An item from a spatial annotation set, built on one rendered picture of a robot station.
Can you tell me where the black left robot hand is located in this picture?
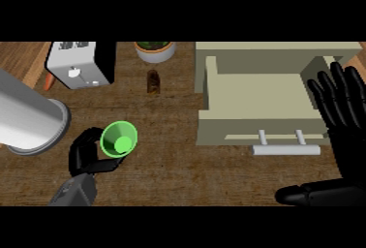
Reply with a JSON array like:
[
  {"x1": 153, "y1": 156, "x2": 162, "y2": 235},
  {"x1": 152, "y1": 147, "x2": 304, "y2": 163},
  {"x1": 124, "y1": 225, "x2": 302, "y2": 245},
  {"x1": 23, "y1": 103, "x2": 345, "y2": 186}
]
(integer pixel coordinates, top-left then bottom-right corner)
[{"x1": 68, "y1": 126, "x2": 128, "y2": 177}]

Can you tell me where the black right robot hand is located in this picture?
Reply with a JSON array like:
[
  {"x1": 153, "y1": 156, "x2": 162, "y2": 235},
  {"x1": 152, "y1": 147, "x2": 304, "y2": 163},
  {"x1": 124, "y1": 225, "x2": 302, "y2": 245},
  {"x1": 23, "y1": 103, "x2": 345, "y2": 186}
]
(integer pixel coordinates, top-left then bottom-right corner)
[{"x1": 274, "y1": 61, "x2": 366, "y2": 207}]

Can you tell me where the green cup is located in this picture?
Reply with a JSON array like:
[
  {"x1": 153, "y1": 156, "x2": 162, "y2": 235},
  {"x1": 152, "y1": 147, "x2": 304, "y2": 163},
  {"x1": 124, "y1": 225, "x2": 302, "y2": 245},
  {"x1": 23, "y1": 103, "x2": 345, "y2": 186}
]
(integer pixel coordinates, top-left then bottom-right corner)
[{"x1": 99, "y1": 120, "x2": 140, "y2": 159}]

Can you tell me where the open beige drawer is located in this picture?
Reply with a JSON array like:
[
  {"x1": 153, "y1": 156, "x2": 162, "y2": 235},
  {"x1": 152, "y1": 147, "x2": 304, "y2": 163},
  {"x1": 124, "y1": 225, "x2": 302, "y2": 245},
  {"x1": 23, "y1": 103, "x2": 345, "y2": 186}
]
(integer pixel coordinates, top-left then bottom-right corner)
[{"x1": 196, "y1": 55, "x2": 350, "y2": 146}]

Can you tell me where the large grey cylinder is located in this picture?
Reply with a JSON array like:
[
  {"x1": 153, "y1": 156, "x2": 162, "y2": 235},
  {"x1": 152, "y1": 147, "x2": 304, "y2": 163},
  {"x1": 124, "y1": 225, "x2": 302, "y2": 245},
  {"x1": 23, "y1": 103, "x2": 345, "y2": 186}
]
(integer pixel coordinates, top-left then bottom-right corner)
[{"x1": 0, "y1": 68, "x2": 72, "y2": 157}]

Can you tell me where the orange carrot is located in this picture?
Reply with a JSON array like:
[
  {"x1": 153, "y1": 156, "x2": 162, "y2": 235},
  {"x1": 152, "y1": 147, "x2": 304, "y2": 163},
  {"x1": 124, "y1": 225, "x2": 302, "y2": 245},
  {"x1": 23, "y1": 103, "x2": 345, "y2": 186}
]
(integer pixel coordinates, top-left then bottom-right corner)
[{"x1": 43, "y1": 72, "x2": 56, "y2": 92}]

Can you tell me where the brown bottle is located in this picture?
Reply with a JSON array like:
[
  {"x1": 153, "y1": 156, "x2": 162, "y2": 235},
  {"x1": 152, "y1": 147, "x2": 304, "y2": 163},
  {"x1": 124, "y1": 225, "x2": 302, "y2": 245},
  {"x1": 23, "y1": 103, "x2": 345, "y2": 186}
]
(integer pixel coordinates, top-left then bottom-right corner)
[{"x1": 146, "y1": 69, "x2": 161, "y2": 95}]

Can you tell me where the white toaster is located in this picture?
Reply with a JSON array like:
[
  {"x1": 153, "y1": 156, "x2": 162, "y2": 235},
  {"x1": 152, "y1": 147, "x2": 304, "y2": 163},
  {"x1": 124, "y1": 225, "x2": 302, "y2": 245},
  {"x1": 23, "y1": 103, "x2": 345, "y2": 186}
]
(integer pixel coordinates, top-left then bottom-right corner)
[{"x1": 44, "y1": 42, "x2": 116, "y2": 90}]

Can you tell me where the beige cabinet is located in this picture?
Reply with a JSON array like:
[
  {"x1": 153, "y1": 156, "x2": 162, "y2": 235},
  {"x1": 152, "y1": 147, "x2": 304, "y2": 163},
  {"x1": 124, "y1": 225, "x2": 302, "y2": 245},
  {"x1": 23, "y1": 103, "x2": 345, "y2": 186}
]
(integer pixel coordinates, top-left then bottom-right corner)
[{"x1": 193, "y1": 42, "x2": 364, "y2": 94}]

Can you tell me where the white potted plant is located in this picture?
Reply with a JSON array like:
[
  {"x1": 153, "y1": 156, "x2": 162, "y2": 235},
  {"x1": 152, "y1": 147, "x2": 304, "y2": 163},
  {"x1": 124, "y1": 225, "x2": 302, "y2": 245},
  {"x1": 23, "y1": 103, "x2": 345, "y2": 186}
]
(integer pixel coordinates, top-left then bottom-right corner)
[{"x1": 133, "y1": 42, "x2": 177, "y2": 64}]

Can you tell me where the white drawer handle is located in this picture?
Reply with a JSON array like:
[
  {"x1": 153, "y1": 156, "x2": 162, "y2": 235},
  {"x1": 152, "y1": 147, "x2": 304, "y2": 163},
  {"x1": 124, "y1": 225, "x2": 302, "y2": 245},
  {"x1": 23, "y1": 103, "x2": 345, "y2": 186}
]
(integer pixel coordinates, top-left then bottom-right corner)
[{"x1": 251, "y1": 129, "x2": 322, "y2": 156}]

